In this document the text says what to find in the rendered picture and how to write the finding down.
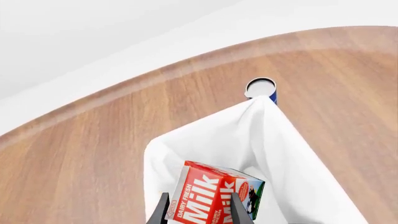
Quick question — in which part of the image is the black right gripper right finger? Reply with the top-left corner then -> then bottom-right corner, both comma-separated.
230,192 -> 255,224

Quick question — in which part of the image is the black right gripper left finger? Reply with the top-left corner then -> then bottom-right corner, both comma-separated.
147,192 -> 170,224

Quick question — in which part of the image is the red milk carton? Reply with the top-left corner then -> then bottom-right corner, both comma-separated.
164,160 -> 266,224

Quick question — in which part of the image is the blue tin with white lid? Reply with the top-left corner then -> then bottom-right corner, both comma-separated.
244,77 -> 278,106

